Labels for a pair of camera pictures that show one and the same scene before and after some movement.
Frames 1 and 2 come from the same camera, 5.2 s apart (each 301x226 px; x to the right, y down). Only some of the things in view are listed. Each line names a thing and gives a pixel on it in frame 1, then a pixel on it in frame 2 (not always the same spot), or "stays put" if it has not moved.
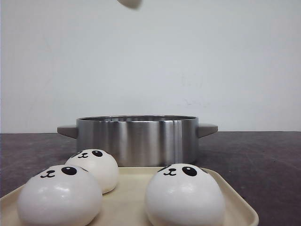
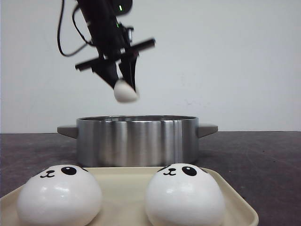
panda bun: (99, 164) -> (123, 92)
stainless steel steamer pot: (141, 140) stays put
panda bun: (60, 195) stays put
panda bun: (183, 194) stays put
